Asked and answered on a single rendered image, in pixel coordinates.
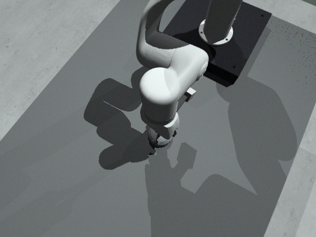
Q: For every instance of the silver dome bell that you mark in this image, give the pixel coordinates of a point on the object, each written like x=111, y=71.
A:
x=156, y=139

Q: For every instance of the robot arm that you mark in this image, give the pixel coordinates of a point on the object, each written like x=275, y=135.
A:
x=174, y=64

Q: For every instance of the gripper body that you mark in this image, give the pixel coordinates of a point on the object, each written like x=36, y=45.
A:
x=167, y=130

